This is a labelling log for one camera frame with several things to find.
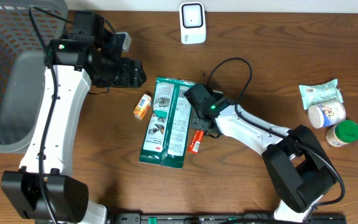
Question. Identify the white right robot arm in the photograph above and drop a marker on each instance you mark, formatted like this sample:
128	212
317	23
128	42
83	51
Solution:
298	166

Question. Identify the green lid jar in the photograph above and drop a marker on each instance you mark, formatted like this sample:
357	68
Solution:
342	133

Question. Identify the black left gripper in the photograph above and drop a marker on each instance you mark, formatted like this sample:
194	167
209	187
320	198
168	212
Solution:
127	80

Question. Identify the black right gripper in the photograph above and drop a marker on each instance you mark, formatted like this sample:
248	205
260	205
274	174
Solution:
195	121

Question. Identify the orange small box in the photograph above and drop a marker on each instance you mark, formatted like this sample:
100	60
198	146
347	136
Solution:
142	107

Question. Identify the red stick packet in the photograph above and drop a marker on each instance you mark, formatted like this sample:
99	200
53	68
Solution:
196	142

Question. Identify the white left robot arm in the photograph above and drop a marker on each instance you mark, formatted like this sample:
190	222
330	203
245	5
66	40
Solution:
43	187

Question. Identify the light green wipes pack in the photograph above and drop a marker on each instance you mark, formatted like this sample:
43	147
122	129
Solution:
316	94

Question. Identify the green 3M glove package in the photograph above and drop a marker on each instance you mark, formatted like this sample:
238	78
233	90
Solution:
166	135

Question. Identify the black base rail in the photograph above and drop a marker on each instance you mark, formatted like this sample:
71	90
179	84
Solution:
136	218

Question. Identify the white barcode scanner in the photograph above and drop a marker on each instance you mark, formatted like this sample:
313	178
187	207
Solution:
192	23

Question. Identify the white blue label tub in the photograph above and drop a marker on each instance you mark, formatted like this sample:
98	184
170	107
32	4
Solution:
326	114

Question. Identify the grey plastic basket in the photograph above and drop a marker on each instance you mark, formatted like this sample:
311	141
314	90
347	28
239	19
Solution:
22	67

